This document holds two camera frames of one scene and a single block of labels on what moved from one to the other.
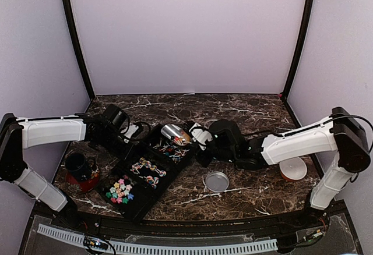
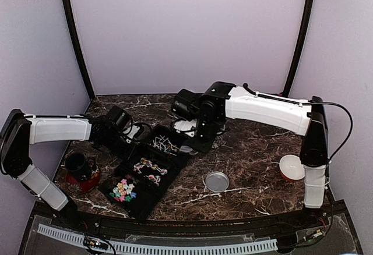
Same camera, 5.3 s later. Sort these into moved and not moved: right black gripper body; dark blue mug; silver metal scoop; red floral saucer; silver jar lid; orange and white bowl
Moved: silver metal scoop; right black gripper body
Not moved: orange and white bowl; silver jar lid; dark blue mug; red floral saucer
